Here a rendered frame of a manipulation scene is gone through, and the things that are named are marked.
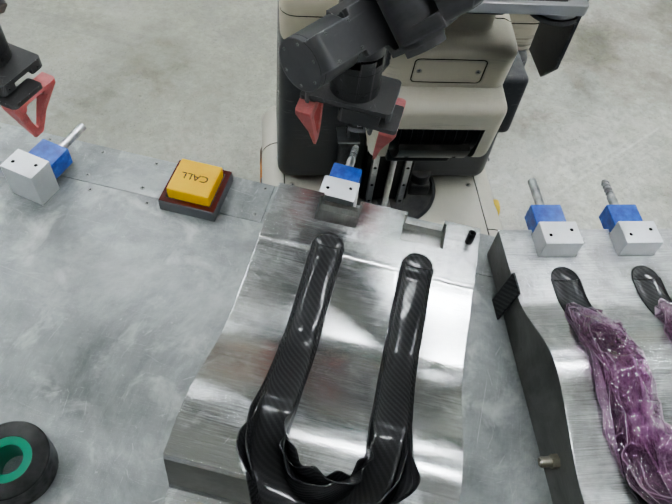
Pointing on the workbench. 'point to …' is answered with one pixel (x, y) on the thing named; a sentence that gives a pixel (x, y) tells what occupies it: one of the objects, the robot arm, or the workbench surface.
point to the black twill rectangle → (506, 296)
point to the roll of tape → (16, 445)
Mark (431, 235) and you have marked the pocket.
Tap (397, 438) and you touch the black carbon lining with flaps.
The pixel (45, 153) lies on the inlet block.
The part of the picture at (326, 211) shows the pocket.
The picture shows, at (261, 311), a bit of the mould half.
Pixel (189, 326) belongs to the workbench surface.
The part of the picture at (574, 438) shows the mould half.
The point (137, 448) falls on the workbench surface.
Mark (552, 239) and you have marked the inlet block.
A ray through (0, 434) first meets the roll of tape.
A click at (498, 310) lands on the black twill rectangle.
